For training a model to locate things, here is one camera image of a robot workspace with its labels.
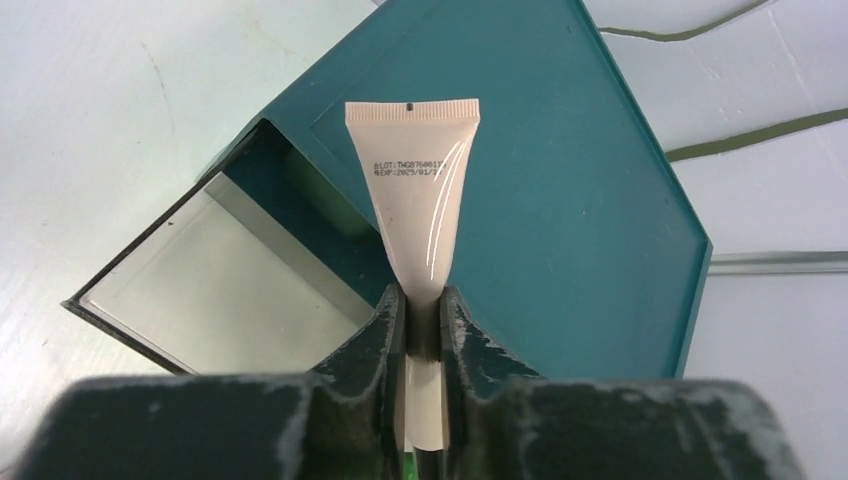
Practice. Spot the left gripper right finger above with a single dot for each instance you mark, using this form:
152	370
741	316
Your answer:
504	420

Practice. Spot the teal drawer cabinet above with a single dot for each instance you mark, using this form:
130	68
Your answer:
577	247

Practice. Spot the beige cream tube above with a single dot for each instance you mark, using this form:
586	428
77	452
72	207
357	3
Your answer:
414	157

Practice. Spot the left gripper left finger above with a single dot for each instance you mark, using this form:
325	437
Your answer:
341	419

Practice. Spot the clear drawer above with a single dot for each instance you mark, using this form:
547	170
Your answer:
261	266

